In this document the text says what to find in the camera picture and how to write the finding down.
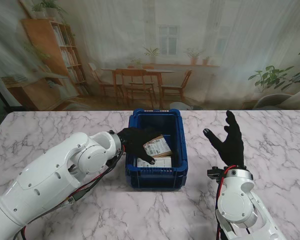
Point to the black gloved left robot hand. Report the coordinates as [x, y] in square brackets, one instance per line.
[135, 142]

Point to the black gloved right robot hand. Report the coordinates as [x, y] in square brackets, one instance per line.
[231, 147]

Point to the cardboard package with white label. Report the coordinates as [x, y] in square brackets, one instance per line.
[160, 147]

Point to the plain brown cardboard package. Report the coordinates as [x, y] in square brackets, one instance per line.
[162, 162]

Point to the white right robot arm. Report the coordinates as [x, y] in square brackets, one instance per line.
[240, 207]

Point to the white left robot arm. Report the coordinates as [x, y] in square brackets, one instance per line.
[47, 182]

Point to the blue plastic turnover box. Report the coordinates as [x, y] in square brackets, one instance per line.
[157, 180]

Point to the printed room scene backdrop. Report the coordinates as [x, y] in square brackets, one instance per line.
[150, 37]

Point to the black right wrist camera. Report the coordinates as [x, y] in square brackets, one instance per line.
[215, 173]

